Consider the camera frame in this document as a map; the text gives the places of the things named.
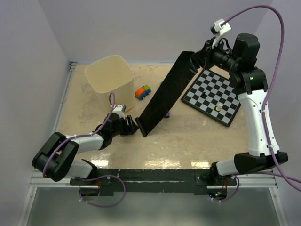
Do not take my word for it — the beige plastic trash bin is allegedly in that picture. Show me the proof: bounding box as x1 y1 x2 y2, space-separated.
85 55 135 112

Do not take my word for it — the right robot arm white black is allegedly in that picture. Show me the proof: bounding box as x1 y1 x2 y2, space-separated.
191 33 288 185

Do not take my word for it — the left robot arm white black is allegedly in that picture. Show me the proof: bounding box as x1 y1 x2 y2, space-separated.
32 113 139 185

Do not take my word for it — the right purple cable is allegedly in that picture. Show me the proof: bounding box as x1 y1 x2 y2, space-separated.
223 5 301 202

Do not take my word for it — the white chess piece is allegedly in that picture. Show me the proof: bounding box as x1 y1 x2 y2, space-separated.
216 103 223 112

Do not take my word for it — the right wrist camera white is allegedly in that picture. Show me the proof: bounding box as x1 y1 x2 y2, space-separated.
210 18 231 48

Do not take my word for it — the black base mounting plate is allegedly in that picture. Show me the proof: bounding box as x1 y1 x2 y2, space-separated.
70 168 237 196

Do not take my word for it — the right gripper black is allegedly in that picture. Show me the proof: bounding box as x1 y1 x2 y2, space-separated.
192 36 240 73

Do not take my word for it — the black trash bag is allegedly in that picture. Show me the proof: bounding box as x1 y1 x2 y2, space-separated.
135 51 199 137

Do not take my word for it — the colourful toy car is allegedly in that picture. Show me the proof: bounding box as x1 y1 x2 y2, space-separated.
135 85 151 100

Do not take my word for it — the black white chessboard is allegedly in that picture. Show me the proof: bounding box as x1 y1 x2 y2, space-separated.
181 70 241 127

